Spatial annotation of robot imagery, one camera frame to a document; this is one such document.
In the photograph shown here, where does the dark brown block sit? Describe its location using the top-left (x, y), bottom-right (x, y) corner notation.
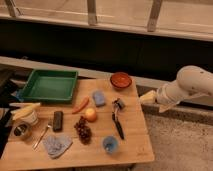
top-left (53, 111), bottom-right (63, 132)

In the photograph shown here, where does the silver fork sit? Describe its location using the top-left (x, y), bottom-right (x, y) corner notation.
top-left (33, 122), bottom-right (52, 149)

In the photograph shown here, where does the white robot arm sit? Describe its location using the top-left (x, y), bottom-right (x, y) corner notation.
top-left (139, 65), bottom-right (213, 113)

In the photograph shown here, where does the blue plastic cup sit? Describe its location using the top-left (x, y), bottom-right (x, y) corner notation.
top-left (102, 136), bottom-right (118, 154)

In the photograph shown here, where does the metal cup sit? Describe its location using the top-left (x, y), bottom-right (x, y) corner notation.
top-left (13, 123), bottom-right (32, 140)

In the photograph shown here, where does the red bowl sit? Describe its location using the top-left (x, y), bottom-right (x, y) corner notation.
top-left (110, 72), bottom-right (132, 89)

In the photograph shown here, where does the blue sponge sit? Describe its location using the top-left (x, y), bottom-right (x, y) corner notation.
top-left (93, 91), bottom-right (106, 107)

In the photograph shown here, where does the orange fruit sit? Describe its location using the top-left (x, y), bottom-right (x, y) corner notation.
top-left (85, 108), bottom-right (97, 122)

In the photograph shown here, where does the orange carrot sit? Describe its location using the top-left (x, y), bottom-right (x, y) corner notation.
top-left (72, 97), bottom-right (89, 114)

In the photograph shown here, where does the dark grape bunch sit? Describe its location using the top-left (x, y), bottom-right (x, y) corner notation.
top-left (74, 116), bottom-right (92, 145)

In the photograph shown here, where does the green plastic tray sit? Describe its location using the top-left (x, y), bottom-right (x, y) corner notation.
top-left (21, 70), bottom-right (78, 103)

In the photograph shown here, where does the blue grey cloth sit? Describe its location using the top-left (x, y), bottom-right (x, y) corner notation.
top-left (43, 134), bottom-right (73, 159)

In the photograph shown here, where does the white mug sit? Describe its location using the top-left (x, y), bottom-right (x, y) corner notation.
top-left (21, 111), bottom-right (38, 126)

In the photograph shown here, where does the black handled dish brush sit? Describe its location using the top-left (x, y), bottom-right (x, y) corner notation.
top-left (112, 98), bottom-right (125, 140)

